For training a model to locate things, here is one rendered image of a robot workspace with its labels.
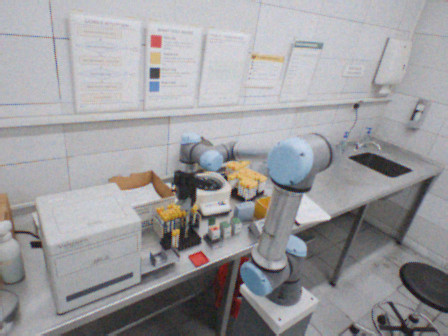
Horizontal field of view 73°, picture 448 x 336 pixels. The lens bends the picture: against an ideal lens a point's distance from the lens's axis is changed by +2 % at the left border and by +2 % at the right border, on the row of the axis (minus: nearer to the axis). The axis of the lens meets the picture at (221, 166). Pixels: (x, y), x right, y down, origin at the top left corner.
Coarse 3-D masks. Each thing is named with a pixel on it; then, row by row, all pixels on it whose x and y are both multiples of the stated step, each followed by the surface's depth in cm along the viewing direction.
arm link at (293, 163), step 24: (288, 144) 75; (312, 144) 77; (288, 168) 75; (312, 168) 76; (288, 192) 79; (288, 216) 84; (264, 240) 90; (288, 240) 90; (264, 264) 92; (288, 264) 99; (264, 288) 91
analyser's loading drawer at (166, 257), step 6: (150, 252) 119; (162, 252) 121; (168, 252) 124; (174, 252) 125; (144, 258) 120; (150, 258) 120; (156, 258) 121; (162, 258) 121; (168, 258) 121; (174, 258) 122; (144, 264) 117; (150, 264) 117; (156, 264) 117; (162, 264) 118; (144, 270) 114; (150, 270) 115
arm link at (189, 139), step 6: (186, 132) 115; (192, 132) 115; (186, 138) 111; (192, 138) 111; (198, 138) 112; (180, 144) 114; (186, 144) 111; (192, 144) 111; (180, 150) 115; (186, 150) 111; (180, 156) 115; (186, 156) 113; (186, 162) 115; (192, 162) 115
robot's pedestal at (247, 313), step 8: (240, 304) 122; (248, 304) 117; (240, 312) 122; (248, 312) 118; (256, 312) 113; (312, 312) 116; (240, 320) 123; (248, 320) 119; (256, 320) 114; (264, 320) 110; (304, 320) 115; (240, 328) 124; (248, 328) 120; (256, 328) 115; (264, 328) 111; (288, 328) 108; (296, 328) 113; (304, 328) 119
